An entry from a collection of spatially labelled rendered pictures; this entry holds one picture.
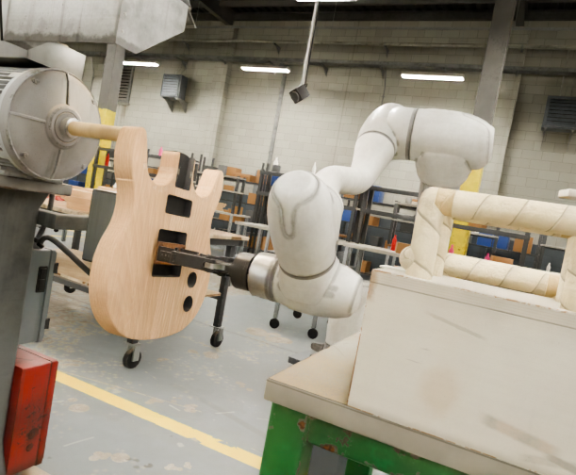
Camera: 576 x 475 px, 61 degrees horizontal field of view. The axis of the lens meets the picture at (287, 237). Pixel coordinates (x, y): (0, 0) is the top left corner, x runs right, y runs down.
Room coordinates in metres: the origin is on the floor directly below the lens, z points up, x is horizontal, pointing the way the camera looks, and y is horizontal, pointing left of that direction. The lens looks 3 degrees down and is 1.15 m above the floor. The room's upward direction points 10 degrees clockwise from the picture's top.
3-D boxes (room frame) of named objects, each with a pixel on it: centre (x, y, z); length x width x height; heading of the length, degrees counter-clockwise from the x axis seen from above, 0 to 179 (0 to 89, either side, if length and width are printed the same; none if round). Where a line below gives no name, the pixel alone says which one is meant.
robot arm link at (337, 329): (1.57, -0.27, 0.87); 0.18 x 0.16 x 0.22; 71
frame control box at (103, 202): (1.39, 0.54, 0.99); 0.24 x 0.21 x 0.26; 65
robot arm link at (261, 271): (0.95, 0.02, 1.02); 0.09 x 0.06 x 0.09; 157
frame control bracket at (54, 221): (1.33, 0.57, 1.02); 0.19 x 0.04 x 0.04; 155
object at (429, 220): (0.59, -0.16, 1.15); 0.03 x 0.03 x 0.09
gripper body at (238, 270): (0.97, 0.09, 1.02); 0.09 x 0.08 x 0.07; 67
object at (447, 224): (0.66, -0.20, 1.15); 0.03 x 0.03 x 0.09
